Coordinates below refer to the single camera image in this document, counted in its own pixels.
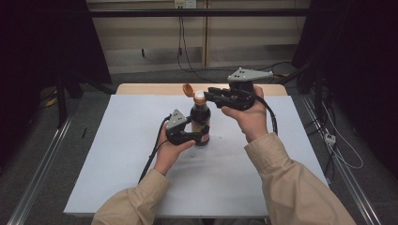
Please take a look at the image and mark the beige wooden counter cabinet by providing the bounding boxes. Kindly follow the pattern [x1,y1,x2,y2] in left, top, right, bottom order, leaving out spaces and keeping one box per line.
[85,0,313,75]

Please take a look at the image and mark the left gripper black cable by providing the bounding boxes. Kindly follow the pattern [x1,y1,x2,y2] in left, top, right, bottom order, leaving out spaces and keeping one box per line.
[137,113,173,185]

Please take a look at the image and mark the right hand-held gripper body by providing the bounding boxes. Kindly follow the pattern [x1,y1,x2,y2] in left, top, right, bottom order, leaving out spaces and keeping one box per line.
[226,67,274,112]

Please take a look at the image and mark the black power cable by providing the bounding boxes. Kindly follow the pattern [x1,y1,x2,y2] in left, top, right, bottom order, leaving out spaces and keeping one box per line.
[180,7,220,83]
[176,7,186,73]

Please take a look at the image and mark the dark sauce bottle yellow label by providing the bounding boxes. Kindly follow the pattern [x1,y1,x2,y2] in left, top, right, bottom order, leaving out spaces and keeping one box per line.
[182,82,212,147]

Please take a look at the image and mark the white wall socket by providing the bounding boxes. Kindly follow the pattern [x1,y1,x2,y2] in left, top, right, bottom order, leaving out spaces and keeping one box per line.
[174,0,198,9]

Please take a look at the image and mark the person's right hand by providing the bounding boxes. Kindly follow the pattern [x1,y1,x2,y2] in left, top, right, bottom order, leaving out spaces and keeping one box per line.
[221,85,269,144]

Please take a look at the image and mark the white power strip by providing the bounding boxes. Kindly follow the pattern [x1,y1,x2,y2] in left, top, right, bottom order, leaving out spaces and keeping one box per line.
[324,132,338,147]

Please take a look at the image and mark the white table mat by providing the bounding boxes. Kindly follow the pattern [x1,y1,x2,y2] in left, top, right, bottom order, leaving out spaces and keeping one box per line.
[63,94,329,218]

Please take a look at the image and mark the aluminium floor rail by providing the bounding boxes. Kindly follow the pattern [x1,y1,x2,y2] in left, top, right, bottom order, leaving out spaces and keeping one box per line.
[299,93,383,225]
[7,114,74,225]

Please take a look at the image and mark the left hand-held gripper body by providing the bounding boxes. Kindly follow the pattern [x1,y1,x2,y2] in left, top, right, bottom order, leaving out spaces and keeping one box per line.
[164,109,199,147]

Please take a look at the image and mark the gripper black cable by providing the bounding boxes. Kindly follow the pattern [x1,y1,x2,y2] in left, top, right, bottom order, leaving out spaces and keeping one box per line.
[233,88,279,137]
[137,113,173,185]

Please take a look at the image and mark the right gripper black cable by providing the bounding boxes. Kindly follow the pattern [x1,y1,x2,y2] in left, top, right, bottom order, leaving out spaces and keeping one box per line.
[233,88,279,137]

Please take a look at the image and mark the black curtain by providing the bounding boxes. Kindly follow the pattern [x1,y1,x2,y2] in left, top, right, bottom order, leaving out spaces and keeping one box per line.
[0,0,113,176]
[292,0,398,179]

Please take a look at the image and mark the person's left hand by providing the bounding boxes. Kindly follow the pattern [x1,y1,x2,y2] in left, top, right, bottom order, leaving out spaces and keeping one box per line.
[152,138,197,176]

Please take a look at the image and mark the black metal stand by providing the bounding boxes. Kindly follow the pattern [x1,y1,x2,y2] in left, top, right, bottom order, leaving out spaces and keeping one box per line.
[54,69,84,129]

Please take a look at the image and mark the white cable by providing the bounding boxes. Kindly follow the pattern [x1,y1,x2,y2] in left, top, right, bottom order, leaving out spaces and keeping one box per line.
[321,101,364,171]

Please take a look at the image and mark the black horizontal bar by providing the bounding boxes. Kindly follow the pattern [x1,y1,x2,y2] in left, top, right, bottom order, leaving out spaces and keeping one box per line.
[88,7,312,19]

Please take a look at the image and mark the wooden table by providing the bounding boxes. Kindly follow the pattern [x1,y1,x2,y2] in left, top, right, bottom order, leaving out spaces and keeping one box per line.
[115,82,289,97]

